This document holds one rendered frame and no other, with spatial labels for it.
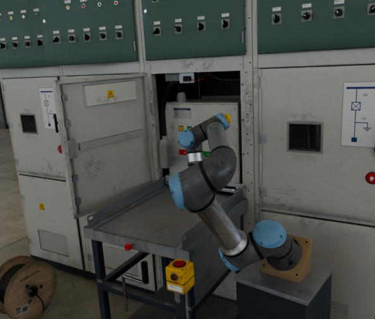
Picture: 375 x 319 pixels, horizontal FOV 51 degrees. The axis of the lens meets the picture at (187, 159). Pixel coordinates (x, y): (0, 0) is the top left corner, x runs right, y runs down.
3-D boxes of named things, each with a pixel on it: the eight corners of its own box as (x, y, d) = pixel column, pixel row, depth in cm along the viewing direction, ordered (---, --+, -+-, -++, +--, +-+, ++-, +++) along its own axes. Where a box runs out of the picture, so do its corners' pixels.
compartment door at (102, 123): (67, 216, 216) (48, 80, 198) (150, 185, 262) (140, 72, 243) (74, 219, 212) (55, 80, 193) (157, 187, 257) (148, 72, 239)
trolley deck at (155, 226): (190, 262, 169) (189, 250, 168) (84, 237, 200) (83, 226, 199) (247, 209, 226) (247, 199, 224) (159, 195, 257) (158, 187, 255)
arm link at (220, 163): (234, 154, 121) (218, 105, 165) (203, 170, 123) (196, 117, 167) (250, 182, 126) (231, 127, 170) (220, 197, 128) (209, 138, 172)
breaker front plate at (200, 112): (238, 186, 229) (236, 104, 217) (169, 177, 253) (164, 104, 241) (239, 185, 230) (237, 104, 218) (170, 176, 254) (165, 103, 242)
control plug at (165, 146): (167, 168, 240) (164, 140, 235) (160, 168, 242) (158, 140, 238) (173, 165, 246) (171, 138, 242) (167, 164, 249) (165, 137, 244)
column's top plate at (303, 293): (335, 268, 170) (335, 264, 169) (307, 306, 146) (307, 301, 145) (268, 250, 189) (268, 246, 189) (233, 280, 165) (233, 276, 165)
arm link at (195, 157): (187, 154, 181) (204, 152, 180) (188, 164, 181) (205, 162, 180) (185, 154, 174) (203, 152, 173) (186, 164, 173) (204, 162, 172)
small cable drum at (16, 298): (42, 293, 294) (34, 245, 284) (62, 302, 282) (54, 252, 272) (-8, 325, 262) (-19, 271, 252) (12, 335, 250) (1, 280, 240)
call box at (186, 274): (184, 295, 145) (183, 271, 142) (166, 290, 149) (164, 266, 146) (195, 285, 151) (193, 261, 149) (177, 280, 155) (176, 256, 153)
